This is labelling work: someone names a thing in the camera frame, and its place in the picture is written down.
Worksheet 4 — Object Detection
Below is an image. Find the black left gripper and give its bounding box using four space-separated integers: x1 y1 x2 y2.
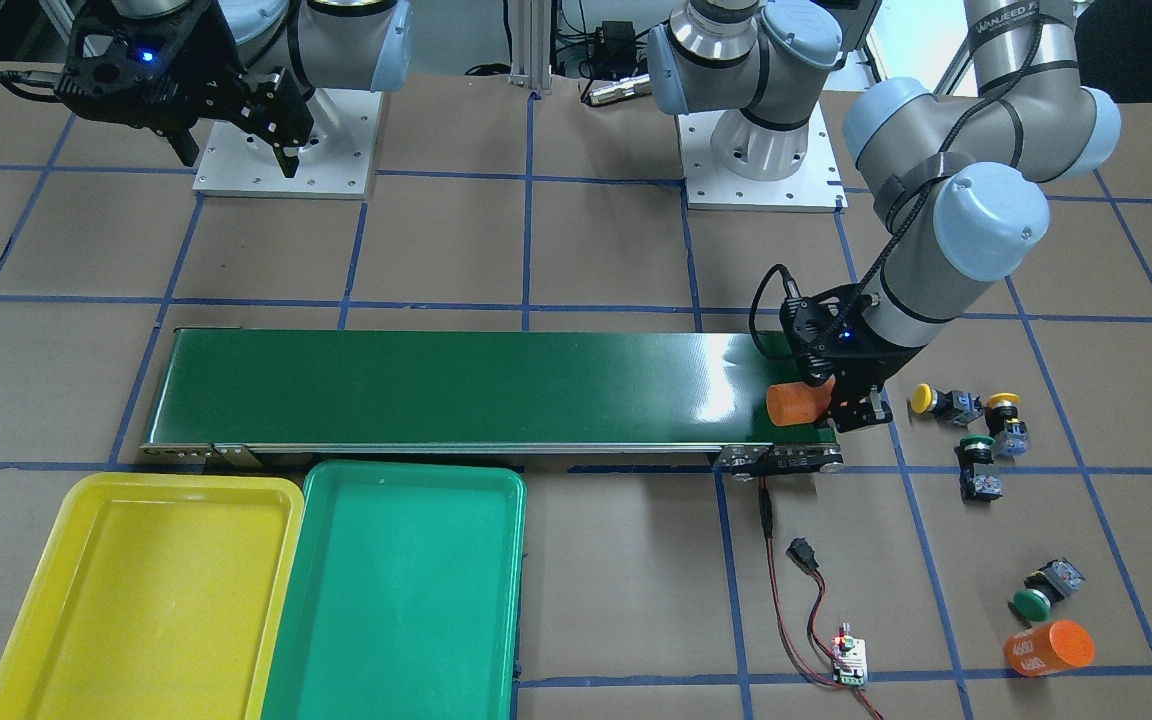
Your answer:
780 285 927 433

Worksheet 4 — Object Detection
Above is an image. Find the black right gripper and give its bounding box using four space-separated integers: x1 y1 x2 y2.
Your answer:
54 1 314 179

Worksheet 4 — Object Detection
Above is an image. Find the yellow push button switch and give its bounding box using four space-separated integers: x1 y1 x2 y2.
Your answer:
909 382 984 427

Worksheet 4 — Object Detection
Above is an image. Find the green push button switch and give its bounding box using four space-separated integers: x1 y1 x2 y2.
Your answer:
956 434 1005 503

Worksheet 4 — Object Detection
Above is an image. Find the labelled orange cylinder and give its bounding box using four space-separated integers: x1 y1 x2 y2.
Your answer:
1002 619 1096 679

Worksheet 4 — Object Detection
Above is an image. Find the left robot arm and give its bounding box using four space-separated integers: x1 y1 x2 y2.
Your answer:
646 1 1121 432

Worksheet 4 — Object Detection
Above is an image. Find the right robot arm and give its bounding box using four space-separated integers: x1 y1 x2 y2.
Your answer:
50 1 841 338

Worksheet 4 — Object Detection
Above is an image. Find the green conveyor belt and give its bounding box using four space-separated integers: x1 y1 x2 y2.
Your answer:
141 327 844 477

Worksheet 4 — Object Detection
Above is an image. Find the small motor controller board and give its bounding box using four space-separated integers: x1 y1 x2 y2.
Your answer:
829 623 869 691

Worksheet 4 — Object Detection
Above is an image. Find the yellow plastic tray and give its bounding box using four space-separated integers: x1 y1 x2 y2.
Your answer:
0 471 305 719

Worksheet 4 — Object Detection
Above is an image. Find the green plastic tray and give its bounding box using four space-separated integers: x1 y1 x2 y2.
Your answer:
262 460 526 719

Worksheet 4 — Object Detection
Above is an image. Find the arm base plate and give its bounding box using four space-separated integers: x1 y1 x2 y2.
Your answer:
194 88 384 200
676 105 847 211

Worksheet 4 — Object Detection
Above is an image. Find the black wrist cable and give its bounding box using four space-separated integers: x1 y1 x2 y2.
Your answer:
748 265 808 359

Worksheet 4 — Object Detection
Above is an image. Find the red black power cable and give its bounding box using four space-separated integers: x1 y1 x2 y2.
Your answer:
756 478 885 720

